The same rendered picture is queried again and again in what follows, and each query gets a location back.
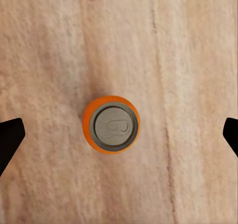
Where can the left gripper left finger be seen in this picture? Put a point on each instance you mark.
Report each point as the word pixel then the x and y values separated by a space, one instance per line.
pixel 12 133

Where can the can of soda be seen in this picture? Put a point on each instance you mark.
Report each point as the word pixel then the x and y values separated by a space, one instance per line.
pixel 111 124

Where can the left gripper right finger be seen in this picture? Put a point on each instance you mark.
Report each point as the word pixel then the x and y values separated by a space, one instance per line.
pixel 230 133

